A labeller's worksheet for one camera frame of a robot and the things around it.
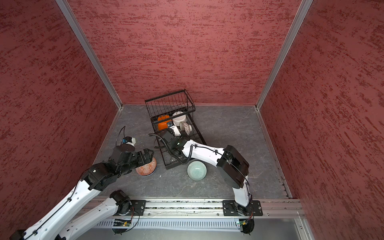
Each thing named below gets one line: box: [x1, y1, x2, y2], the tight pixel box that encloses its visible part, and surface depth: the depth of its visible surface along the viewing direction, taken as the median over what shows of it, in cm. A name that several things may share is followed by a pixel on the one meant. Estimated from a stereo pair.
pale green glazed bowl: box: [187, 160, 208, 181], surface depth 85 cm
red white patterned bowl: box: [183, 122, 193, 136], surface depth 97 cm
